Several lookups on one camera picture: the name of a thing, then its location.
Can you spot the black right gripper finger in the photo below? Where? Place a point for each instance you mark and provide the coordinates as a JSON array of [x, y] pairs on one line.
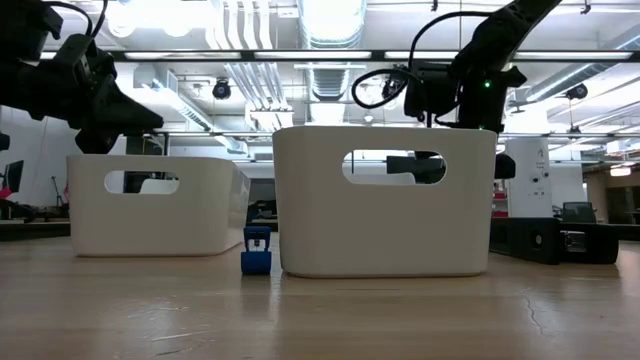
[[430, 167], [505, 166]]

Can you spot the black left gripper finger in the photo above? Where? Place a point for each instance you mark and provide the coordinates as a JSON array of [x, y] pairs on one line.
[[131, 120], [125, 92]]

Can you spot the black stapler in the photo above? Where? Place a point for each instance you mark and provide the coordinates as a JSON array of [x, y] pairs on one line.
[[520, 240]]

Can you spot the white plastic bin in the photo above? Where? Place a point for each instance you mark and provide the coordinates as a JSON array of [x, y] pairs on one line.
[[380, 225], [150, 225]]

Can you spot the blue mini stapler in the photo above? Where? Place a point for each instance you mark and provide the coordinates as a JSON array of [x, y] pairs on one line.
[[256, 262]]

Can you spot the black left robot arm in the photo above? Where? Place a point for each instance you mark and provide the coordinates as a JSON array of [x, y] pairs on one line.
[[25, 25]]

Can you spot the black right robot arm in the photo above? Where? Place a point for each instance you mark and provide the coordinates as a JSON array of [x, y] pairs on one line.
[[500, 30]]

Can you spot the black background monitor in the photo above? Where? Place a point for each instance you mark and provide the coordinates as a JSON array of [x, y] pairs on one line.
[[400, 165]]

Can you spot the white pillar kiosk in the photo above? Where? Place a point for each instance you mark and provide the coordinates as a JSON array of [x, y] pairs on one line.
[[527, 190]]

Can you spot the red white shelf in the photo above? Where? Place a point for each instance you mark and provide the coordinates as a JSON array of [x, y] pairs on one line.
[[501, 207]]

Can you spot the black ceiling spotlight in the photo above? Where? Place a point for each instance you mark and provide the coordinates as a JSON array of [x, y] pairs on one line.
[[577, 91], [221, 89], [390, 87]]

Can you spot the black desk monitor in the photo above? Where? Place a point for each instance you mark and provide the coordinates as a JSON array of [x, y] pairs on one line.
[[14, 175]]

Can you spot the red background item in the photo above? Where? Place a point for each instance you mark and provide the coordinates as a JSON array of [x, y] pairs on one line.
[[5, 193]]

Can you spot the black overhead frame beam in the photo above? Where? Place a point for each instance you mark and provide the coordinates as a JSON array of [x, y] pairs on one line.
[[117, 55]]

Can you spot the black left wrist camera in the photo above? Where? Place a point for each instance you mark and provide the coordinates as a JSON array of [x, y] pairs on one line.
[[95, 141]]

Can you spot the white rectangular air duct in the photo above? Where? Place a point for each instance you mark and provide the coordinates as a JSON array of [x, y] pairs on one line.
[[170, 95]]

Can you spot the silver ribbed ventilation duct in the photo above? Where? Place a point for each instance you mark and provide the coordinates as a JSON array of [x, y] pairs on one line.
[[330, 82]]

